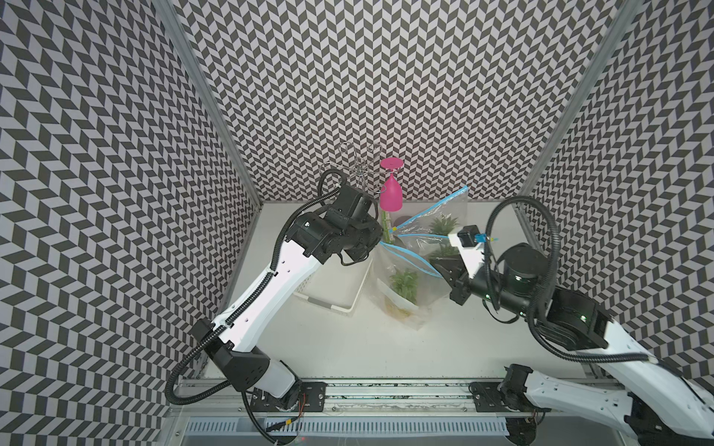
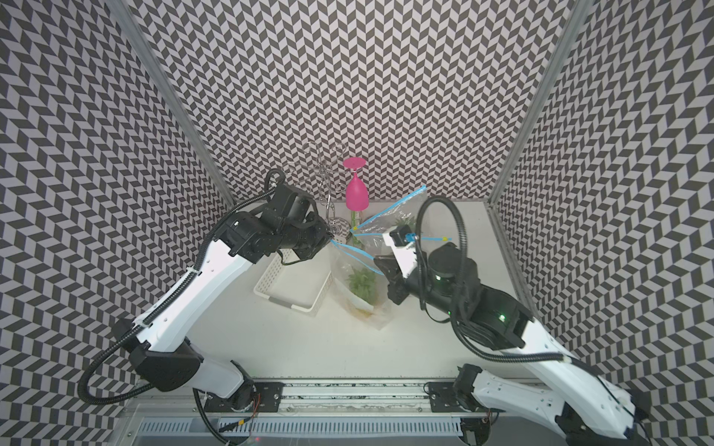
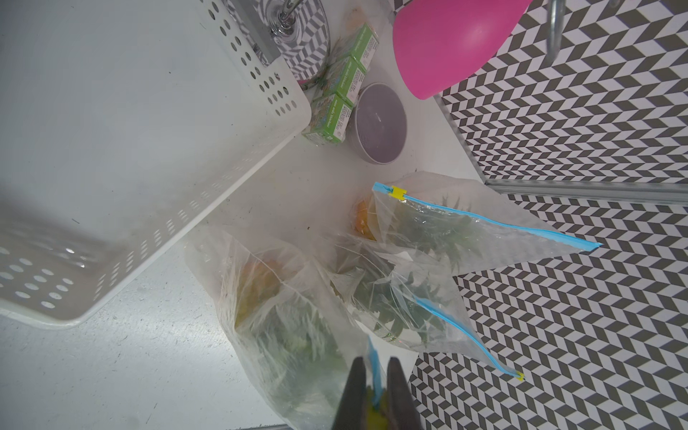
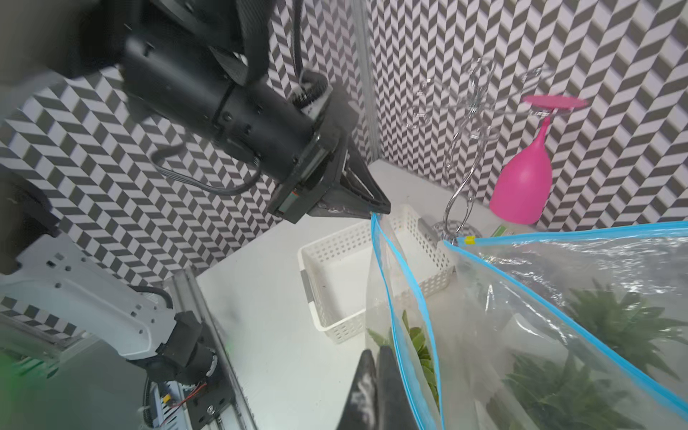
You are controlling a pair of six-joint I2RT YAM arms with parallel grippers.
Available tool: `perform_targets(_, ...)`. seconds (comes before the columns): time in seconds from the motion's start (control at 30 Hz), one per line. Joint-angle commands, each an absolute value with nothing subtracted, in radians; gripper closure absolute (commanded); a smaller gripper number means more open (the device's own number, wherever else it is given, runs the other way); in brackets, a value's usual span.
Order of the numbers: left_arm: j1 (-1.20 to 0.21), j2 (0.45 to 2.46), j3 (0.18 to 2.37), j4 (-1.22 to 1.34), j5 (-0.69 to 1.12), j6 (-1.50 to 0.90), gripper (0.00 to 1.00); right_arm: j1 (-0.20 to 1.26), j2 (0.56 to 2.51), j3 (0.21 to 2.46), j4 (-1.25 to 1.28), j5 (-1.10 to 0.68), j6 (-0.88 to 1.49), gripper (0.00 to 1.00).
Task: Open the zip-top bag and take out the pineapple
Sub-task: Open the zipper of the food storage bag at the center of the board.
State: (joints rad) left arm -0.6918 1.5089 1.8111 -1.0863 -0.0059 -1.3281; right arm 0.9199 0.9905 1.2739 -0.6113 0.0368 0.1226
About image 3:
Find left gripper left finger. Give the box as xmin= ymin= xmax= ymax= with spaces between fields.
xmin=331 ymin=357 xmax=367 ymax=430

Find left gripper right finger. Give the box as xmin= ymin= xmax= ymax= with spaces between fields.
xmin=387 ymin=357 xmax=422 ymax=430

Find yellow toy pineapple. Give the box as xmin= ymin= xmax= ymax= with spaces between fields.
xmin=234 ymin=258 xmax=346 ymax=411

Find zip-top bag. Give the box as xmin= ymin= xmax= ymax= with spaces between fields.
xmin=313 ymin=232 xmax=524 ymax=380
xmin=352 ymin=171 xmax=599 ymax=275
xmin=186 ymin=225 xmax=384 ymax=429

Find green small boxes strip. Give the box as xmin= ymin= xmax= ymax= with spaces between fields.
xmin=303 ymin=23 xmax=379 ymax=145

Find grey round bowl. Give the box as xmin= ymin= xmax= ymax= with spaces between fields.
xmin=349 ymin=82 xmax=408 ymax=165

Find white perforated plastic basket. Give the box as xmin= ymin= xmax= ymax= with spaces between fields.
xmin=1 ymin=1 xmax=311 ymax=329

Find pink plastic wine glass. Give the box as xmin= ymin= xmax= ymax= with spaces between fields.
xmin=392 ymin=0 xmax=530 ymax=100

